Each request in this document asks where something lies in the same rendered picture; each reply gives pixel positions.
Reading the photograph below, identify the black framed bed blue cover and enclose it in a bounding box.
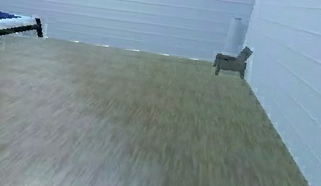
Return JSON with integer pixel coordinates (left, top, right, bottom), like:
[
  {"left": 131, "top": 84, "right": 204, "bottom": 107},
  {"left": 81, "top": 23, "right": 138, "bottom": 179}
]
[{"left": 0, "top": 9, "right": 47, "bottom": 53}]

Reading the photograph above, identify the dark grey armchair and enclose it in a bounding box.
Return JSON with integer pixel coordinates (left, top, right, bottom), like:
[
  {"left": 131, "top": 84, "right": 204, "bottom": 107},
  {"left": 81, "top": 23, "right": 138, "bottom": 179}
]
[{"left": 211, "top": 42, "right": 254, "bottom": 81}]

